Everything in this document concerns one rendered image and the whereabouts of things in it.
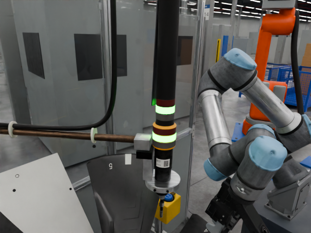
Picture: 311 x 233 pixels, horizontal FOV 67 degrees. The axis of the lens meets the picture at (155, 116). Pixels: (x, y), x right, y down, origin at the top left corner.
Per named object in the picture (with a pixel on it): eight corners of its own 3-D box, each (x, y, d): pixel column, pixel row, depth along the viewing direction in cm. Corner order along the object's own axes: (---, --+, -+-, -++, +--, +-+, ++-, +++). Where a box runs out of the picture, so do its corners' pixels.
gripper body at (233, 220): (215, 200, 72) (232, 172, 66) (241, 221, 67) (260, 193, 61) (203, 214, 66) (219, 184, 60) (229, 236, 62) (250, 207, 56)
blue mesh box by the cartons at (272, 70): (237, 97, 713) (242, 64, 681) (258, 91, 791) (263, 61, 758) (265, 103, 649) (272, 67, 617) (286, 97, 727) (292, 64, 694)
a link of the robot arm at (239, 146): (231, 136, 73) (227, 155, 63) (263, 116, 67) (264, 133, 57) (248, 155, 73) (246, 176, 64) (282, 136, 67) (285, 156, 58)
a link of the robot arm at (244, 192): (269, 181, 59) (258, 197, 53) (261, 193, 61) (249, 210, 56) (243, 163, 63) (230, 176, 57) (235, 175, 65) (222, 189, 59)
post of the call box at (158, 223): (154, 231, 110) (154, 209, 106) (158, 227, 112) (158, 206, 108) (158, 234, 108) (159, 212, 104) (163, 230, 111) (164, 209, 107)
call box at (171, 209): (139, 209, 108) (139, 190, 105) (153, 199, 115) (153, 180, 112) (166, 227, 98) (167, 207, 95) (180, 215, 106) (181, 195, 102)
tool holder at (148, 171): (132, 191, 44) (131, 144, 41) (138, 171, 51) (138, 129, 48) (179, 195, 43) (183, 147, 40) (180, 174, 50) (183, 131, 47)
